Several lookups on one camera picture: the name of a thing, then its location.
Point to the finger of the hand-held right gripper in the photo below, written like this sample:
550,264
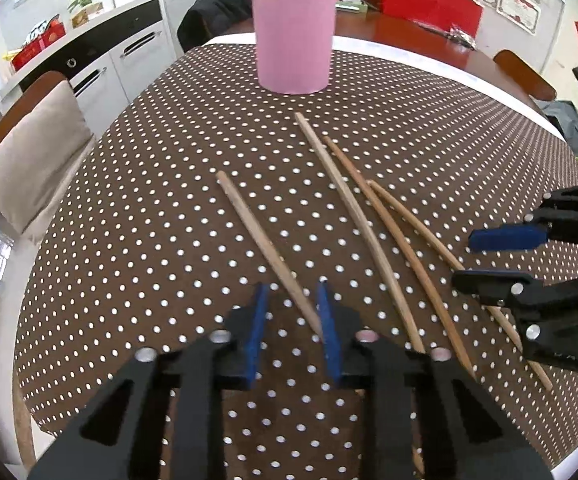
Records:
509,237
494,282

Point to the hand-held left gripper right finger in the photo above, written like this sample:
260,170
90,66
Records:
329,335

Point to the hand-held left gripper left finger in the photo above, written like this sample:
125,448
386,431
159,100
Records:
258,330

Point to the wooden chopstick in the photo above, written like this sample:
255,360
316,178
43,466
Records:
419,225
349,195
259,235
394,240

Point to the pink cup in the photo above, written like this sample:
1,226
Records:
294,45

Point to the blue grey clothes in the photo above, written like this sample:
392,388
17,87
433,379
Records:
566,125

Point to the bare wooden chair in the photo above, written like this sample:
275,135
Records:
519,70

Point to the black plastic packet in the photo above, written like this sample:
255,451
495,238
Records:
461,35

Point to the brown polka dot table mat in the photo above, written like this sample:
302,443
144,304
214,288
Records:
169,210

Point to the white table liner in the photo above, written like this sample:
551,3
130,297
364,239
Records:
394,51

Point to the green tray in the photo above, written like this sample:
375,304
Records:
351,6

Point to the chair with beige cushion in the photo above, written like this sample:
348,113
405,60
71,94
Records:
34,160

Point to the white sideboard cabinet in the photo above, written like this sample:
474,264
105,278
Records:
134,60

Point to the black jacket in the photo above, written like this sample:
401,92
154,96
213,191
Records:
209,15

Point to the red gift box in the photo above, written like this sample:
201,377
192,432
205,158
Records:
39,50

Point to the potted green plant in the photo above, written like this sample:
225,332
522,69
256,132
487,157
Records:
86,10

